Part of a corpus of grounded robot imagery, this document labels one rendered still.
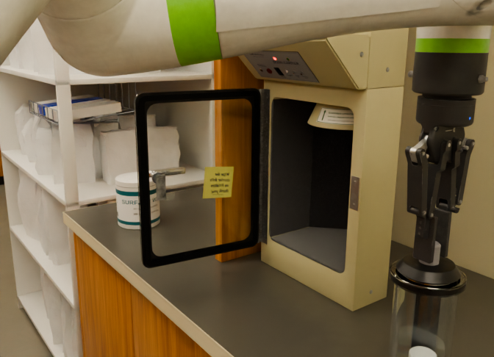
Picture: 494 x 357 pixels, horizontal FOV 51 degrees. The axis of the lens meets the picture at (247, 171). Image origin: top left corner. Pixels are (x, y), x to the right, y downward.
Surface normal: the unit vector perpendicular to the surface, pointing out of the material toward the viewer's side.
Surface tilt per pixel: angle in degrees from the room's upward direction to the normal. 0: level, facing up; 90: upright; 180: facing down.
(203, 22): 107
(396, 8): 118
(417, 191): 96
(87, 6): 140
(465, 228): 90
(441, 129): 90
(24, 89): 90
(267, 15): 112
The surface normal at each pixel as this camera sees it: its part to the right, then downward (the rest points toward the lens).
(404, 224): -0.80, 0.14
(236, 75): 0.59, 0.21
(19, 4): 0.90, 0.37
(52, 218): 0.22, 0.14
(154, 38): 0.11, 0.65
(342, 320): 0.01, -0.97
